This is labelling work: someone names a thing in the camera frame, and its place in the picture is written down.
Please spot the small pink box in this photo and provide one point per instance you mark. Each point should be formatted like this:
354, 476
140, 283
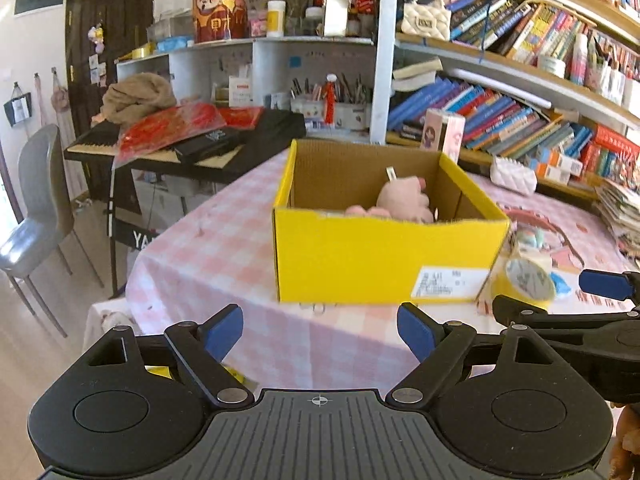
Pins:
258, 25

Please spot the yellow ribbon roll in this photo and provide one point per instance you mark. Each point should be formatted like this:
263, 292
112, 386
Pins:
141, 51

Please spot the white printed cloth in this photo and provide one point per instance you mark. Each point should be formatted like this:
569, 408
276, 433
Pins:
107, 322

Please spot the black oblong case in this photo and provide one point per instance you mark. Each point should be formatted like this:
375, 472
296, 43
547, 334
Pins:
207, 145

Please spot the pink checkered tablecloth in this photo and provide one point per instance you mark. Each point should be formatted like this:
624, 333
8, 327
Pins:
210, 260

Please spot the jar with white lid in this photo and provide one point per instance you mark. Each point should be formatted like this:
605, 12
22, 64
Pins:
314, 22

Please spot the red boxed book set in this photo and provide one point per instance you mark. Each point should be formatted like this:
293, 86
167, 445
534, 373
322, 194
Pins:
612, 152

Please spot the grey chair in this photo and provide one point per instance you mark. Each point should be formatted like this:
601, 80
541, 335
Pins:
40, 200

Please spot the white quilted pearl handbag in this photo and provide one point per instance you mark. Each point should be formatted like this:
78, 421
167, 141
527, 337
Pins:
425, 20

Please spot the green wall picture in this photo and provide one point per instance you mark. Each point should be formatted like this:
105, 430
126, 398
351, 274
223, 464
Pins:
40, 0

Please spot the black keyboard stand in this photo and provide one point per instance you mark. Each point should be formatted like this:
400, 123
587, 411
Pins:
125, 225

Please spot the yellow tape roll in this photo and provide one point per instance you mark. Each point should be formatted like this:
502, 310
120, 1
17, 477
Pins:
527, 280

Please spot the pink plush toy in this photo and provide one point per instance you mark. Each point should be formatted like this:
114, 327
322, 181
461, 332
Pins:
400, 197

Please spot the white quilted pouch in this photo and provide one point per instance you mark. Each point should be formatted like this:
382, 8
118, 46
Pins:
515, 174

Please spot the wooden bookshelf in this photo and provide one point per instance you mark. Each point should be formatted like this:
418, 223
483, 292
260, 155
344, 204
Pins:
382, 60

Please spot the pastel striped bottle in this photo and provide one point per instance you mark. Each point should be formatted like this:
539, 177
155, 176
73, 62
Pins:
579, 60

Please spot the dark tote bag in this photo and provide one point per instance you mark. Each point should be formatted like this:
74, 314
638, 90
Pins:
19, 107

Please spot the white shelf unit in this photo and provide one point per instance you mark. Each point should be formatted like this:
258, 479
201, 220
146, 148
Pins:
270, 60

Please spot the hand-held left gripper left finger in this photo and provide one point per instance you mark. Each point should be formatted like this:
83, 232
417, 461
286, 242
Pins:
225, 331

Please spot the cartoon printed table mat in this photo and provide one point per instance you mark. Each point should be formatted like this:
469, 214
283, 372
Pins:
585, 240

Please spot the fortune god red box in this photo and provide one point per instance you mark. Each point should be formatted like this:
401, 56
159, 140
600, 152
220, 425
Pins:
217, 10

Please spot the leaning row of books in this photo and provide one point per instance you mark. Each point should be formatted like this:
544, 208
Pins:
520, 25

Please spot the person's right hand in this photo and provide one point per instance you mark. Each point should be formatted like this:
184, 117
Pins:
627, 440

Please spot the small green pink toy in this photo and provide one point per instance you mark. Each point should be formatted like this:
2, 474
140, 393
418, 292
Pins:
530, 238

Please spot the yellow object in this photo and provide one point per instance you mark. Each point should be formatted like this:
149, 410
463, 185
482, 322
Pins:
235, 375

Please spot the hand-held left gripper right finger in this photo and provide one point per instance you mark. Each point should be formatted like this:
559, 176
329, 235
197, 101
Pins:
417, 332

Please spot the white box red label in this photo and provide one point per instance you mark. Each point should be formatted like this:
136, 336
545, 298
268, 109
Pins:
240, 92

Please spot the stack of magazines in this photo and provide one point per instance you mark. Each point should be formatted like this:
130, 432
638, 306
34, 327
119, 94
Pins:
620, 215

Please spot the red paper packet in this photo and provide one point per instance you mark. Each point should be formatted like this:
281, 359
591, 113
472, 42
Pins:
242, 116

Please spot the beige bundled cloth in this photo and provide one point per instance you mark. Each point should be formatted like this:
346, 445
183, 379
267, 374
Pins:
137, 97

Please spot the pink hanging pouch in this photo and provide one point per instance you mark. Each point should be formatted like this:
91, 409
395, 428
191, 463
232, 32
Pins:
60, 95

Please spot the white bottle yellow label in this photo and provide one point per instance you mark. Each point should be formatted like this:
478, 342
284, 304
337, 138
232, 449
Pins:
275, 20

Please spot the dark door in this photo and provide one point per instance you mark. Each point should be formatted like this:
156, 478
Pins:
115, 10

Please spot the black electronic keyboard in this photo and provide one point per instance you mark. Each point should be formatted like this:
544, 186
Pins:
265, 130

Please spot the pink figure box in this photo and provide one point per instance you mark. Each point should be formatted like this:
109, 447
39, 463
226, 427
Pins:
442, 132

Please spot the white pen holder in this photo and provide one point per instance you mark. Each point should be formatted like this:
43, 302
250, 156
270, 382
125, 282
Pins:
350, 112

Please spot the yellow cardboard box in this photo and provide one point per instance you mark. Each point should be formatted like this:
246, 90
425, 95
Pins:
350, 255

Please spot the long row of books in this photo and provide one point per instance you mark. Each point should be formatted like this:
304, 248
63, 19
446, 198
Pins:
500, 120

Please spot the blue flat box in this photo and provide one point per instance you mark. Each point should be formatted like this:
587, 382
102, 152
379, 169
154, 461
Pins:
175, 44

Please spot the red decorations plastic bag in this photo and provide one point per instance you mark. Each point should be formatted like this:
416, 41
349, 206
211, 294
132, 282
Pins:
165, 127

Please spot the white paper carton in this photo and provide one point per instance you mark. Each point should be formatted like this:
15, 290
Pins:
336, 10

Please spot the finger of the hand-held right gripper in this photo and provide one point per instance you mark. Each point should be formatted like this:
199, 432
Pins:
605, 284
505, 307

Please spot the white stationery organiser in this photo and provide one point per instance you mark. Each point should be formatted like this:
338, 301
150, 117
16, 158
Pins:
612, 80

